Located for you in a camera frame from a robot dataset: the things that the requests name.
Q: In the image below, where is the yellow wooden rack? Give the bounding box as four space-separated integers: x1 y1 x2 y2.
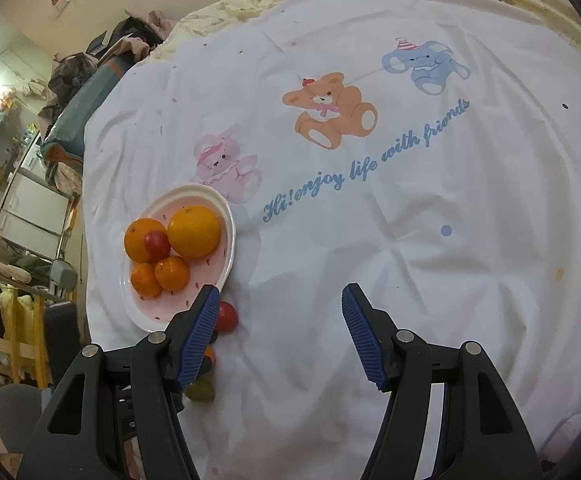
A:
0 285 51 391

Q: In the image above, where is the hanging beige cloth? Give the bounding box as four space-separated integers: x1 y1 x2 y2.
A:
20 80 48 101

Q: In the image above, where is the green round fruit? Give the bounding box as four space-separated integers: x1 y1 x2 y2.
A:
185 377 216 404

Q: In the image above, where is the pile of dark clothes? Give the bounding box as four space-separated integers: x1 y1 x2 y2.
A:
48 9 176 106

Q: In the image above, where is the white base cabinet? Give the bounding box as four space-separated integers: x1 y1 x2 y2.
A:
0 135 71 261

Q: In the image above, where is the large yellow-orange citrus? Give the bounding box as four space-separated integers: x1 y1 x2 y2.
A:
167 206 222 259

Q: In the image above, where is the red cherry tomato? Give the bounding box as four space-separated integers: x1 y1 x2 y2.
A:
143 230 171 259
214 301 239 336

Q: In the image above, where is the person's left leg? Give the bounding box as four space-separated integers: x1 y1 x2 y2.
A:
0 385 56 453

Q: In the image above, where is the white cartoon printed sheet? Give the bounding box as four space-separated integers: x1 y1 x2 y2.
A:
83 0 581 480

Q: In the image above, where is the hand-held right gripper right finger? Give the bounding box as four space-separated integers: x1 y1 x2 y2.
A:
341 282 544 480

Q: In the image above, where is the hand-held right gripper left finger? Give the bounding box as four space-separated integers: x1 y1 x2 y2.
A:
18 284 221 480

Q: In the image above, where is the large orange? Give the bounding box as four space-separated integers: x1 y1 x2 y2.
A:
124 217 171 264

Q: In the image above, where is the pink speckled plate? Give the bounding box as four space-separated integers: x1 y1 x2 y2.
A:
119 183 236 333

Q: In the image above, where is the floral cloth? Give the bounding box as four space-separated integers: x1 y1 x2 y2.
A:
45 157 84 196

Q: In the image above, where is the medium orange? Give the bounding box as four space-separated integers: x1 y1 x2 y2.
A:
130 262 164 297

